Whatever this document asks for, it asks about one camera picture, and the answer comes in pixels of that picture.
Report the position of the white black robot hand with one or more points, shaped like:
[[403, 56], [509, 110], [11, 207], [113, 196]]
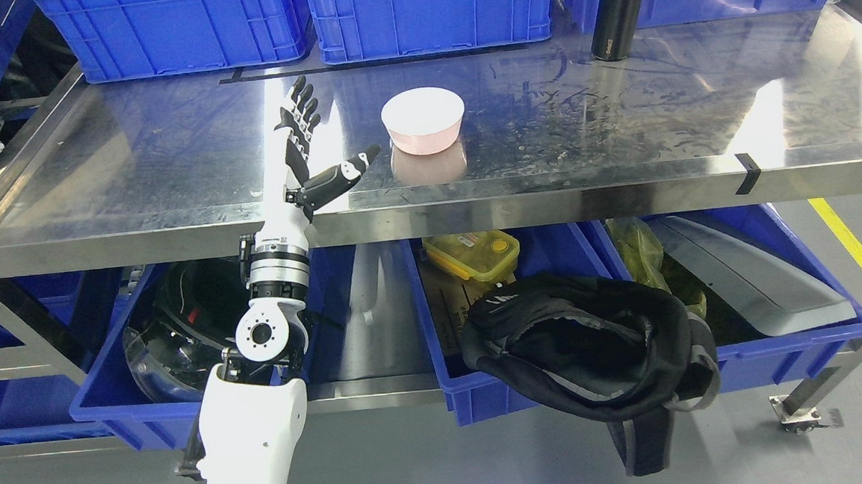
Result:
[[291, 194]]

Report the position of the pink ikea bowl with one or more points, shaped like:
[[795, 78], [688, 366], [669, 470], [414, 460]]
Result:
[[424, 120]]

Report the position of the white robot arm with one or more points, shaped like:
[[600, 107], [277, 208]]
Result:
[[254, 406]]

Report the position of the blue crate top middle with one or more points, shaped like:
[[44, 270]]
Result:
[[352, 31]]

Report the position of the steel shelf table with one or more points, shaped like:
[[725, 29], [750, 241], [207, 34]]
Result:
[[708, 115]]

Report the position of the black motorcycle helmet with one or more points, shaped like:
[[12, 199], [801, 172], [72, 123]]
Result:
[[180, 325]]

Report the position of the yellow lunch box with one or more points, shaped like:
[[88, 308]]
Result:
[[488, 257]]

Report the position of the blue crate top left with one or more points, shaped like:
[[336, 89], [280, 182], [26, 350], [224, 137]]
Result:
[[119, 40]]

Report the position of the blue bin lower left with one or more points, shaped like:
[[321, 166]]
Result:
[[111, 397]]

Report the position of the blue bin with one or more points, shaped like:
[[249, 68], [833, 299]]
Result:
[[111, 397], [586, 248]]

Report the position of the black backpack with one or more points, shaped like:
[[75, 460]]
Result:
[[616, 352]]

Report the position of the yellow green plastic bag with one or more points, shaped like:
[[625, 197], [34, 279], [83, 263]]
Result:
[[647, 262]]

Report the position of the black thermos bottle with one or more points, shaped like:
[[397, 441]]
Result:
[[615, 24]]

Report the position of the blue bin lower right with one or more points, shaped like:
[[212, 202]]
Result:
[[586, 248]]

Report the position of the grey plastic panel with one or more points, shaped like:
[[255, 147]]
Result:
[[773, 296]]

